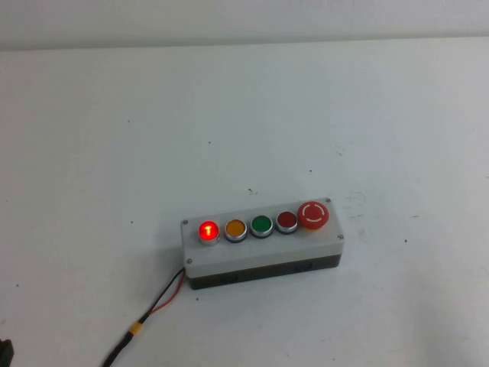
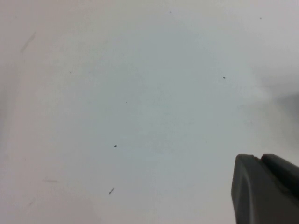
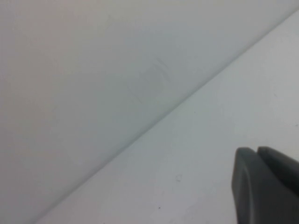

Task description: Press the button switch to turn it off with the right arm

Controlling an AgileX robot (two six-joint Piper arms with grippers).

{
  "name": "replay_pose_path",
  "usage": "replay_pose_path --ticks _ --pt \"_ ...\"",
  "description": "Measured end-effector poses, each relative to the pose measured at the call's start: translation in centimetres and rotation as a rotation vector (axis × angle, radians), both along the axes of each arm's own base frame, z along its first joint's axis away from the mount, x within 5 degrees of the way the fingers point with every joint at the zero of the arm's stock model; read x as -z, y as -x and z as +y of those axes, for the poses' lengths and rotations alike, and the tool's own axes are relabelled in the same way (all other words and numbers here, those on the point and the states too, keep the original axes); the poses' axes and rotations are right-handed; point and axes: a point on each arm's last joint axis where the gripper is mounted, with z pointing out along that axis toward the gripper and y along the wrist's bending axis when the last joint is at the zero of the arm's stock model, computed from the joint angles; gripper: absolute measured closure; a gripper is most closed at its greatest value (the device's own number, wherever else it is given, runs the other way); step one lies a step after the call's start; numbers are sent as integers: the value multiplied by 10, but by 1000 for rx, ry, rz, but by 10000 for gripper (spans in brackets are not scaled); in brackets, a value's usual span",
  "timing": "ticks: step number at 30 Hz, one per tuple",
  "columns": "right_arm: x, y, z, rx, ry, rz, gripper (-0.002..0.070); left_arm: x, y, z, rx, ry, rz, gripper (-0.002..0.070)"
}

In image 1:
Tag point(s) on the yellow push button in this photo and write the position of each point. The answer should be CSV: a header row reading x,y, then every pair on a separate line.
x,y
235,228

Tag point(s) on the dark red push button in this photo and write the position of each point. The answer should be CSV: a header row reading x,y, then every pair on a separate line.
x,y
286,220

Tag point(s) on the green push button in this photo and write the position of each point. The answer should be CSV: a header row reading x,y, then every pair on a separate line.
x,y
261,224

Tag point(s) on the red illuminated push button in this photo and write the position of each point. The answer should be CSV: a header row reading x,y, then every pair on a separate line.
x,y
208,231

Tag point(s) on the grey button control box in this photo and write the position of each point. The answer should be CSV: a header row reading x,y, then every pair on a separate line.
x,y
267,252

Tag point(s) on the red emergency stop mushroom button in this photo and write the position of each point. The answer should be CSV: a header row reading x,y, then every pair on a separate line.
x,y
313,214

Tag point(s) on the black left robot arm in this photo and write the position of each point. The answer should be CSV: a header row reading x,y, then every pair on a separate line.
x,y
5,353

